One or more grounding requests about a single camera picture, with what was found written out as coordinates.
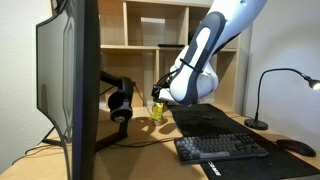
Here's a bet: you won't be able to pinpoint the flat black device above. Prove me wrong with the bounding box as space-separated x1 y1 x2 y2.
157 43 186 49

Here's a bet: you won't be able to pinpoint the black gooseneck desk lamp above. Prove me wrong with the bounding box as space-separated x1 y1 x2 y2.
243 68 320 131

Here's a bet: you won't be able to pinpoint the black silver headphones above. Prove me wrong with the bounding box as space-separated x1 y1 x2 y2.
107 77 136 124

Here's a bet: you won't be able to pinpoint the black monitor stand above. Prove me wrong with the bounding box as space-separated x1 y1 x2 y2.
40 70 135 153

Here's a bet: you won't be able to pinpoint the black computer mouse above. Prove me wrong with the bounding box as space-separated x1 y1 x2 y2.
275 138 317 158

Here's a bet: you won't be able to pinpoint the wooden shelf unit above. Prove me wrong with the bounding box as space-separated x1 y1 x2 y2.
49 0 252 116

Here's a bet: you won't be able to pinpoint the black mechanical keyboard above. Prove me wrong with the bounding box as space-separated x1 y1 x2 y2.
173 132 270 166

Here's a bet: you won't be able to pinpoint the thin cable on desk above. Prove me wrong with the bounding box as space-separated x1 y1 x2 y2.
11 133 183 166

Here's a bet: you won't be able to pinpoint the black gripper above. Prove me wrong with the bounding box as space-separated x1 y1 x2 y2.
151 84 172 106

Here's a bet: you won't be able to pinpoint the black curved monitor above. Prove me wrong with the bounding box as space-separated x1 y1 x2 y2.
35 0 101 180

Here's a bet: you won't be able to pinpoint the black desk mat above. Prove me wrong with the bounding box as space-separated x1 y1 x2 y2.
167 103 320 180

